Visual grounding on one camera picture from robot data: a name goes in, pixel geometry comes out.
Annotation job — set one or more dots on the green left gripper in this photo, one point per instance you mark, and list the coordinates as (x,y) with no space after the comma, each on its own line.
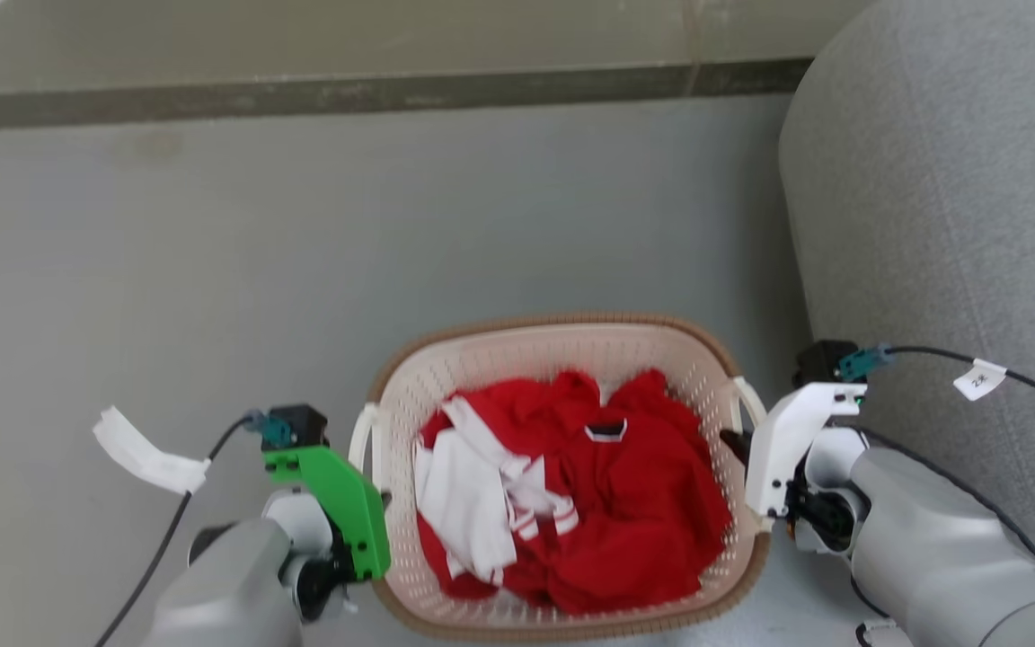
(347,503)

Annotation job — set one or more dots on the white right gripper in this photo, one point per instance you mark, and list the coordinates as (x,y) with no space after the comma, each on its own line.
(778,449)

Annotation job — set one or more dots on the beige perforated laundry basket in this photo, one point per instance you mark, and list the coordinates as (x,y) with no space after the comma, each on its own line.
(499,359)

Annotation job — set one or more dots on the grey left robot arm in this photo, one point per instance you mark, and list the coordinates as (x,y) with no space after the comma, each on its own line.
(230,584)

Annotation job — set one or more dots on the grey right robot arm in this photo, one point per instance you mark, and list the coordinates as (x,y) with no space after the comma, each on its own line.
(931,539)

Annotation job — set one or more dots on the red shirt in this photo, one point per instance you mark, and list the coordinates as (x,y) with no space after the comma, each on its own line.
(643,503)

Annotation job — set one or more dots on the white garment with red stripes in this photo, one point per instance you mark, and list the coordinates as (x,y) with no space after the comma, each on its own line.
(473,503)

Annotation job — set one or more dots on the grey fabric sofa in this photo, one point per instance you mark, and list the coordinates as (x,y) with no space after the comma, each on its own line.
(949,180)

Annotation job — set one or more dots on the raised concrete ledge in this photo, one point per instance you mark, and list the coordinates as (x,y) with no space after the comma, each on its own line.
(347,45)

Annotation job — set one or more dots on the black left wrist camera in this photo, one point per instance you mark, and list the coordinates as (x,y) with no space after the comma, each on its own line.
(297,424)

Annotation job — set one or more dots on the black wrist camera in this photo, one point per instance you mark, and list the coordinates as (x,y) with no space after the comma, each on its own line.
(297,424)
(823,361)

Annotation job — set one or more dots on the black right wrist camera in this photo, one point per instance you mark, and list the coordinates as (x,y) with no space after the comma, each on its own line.
(823,361)

